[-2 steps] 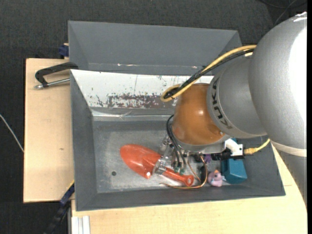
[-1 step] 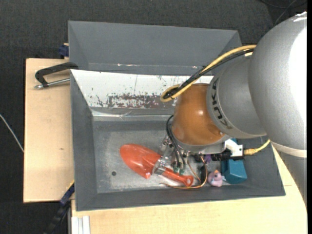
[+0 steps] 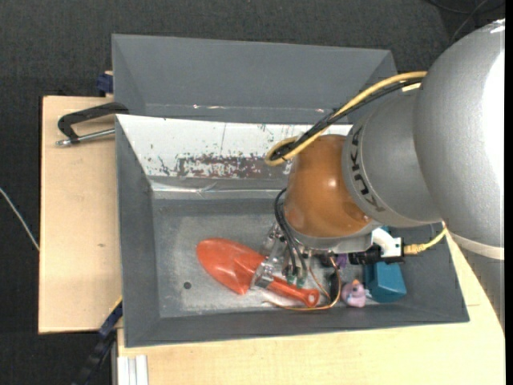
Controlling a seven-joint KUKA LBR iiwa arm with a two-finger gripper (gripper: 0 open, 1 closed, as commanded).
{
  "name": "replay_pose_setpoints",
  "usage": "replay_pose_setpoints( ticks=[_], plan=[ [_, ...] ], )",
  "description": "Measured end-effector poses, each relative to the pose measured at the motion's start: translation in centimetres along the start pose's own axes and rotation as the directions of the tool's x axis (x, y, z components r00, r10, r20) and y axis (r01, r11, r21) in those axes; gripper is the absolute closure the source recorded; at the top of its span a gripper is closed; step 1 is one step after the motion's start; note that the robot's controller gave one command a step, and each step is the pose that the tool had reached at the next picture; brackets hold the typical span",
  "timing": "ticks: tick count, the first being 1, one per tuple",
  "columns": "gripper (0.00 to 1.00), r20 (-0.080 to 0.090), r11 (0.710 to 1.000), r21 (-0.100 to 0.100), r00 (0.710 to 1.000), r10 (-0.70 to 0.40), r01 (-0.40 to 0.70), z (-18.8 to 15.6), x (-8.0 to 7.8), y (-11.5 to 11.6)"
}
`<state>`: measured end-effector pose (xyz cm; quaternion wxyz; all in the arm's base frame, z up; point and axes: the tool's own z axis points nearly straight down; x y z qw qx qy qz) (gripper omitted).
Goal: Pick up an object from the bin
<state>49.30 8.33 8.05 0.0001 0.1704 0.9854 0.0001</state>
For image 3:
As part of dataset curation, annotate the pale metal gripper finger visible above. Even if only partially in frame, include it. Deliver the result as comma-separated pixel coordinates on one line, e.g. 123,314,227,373
257,257,279,278
250,272,276,290

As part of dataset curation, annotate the orange toy shovel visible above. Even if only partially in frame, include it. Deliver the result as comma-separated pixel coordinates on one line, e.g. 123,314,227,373
196,237,321,309

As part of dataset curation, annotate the pink toy animal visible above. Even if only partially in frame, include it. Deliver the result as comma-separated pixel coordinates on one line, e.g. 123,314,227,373
340,279,368,309

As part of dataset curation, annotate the teal box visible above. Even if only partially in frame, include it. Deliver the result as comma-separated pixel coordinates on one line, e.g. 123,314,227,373
363,225,407,305

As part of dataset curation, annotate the grey metal bin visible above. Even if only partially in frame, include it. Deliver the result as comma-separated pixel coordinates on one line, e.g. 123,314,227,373
111,33,471,348

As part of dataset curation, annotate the pale wood flat board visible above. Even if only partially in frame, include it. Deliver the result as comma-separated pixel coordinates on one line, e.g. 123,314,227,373
38,95,123,334

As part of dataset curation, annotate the black cylinder on white bracket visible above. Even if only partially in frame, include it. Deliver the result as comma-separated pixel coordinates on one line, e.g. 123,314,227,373
347,227,404,267

